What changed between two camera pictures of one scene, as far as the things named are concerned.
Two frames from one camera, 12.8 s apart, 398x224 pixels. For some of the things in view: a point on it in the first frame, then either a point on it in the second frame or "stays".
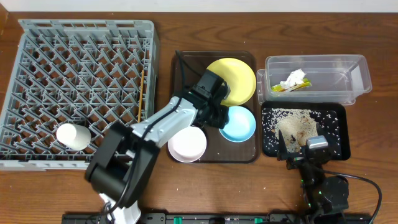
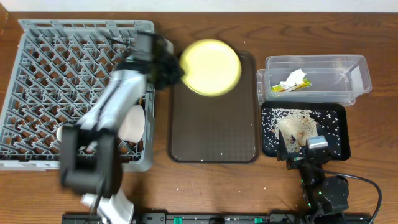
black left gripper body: x=216 y=116 to x=170 y=71
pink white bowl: x=189 y=145 to x=132 y=127
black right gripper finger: x=319 y=132 stays
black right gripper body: x=295 y=161 stays
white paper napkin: x=295 y=76 stays
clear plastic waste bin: x=324 y=78 stays
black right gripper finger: x=283 y=152 stays
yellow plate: x=239 y=78 to x=212 y=67
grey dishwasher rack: x=86 y=72 stays
